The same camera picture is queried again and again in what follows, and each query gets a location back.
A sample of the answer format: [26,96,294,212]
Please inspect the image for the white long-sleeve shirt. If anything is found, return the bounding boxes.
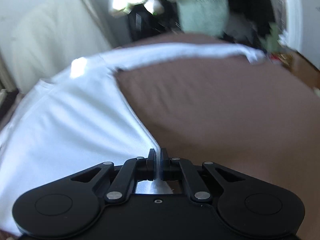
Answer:
[1,43,265,236]

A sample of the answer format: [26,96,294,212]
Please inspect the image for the black hanging garment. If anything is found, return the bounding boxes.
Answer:
[127,0,181,42]

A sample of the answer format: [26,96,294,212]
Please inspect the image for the mint green printed bag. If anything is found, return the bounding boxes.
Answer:
[177,0,229,37]

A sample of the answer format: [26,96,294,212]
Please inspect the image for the cream covered mattress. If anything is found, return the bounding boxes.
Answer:
[1,0,119,94]

